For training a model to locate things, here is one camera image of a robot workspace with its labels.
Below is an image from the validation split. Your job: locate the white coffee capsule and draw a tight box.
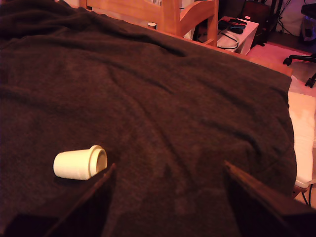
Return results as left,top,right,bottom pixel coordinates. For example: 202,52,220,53
53,145,108,181

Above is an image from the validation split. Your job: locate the white cushion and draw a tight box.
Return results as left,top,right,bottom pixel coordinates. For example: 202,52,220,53
287,75,316,189

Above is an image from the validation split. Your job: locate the dark brown fleece blanket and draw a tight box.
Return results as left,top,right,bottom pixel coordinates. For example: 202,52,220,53
0,0,297,237

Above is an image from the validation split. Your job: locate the black office chair base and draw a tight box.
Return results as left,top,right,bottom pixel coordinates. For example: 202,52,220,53
282,54,316,88

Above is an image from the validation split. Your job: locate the white side table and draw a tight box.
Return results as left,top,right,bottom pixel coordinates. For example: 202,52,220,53
217,16,260,56

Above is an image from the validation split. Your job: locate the black device with red marks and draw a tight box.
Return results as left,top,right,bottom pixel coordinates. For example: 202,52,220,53
218,18,248,35

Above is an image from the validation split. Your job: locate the dark brown cabinet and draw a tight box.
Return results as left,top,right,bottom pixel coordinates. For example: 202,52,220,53
239,0,275,46

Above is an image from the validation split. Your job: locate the wooden chair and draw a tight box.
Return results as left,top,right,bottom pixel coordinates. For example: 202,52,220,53
79,0,219,47

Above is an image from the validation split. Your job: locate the black cable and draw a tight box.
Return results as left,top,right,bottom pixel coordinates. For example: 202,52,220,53
301,183,316,206

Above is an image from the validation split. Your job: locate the white folded cloth with cable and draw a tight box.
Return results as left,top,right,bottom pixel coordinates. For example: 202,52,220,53
217,31,240,51

